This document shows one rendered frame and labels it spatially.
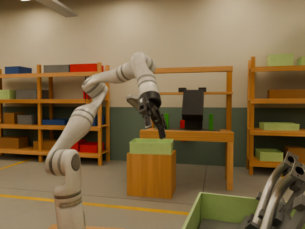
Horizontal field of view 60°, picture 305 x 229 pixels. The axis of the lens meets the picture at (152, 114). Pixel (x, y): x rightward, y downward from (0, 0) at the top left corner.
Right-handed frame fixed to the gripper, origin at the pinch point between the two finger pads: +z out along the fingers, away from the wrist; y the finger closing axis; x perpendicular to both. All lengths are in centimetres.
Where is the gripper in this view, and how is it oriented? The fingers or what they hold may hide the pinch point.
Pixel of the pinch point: (155, 131)
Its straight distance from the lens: 85.5
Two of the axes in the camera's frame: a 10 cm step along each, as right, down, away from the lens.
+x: -8.5, 4.0, 3.4
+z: 1.5, 8.1, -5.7
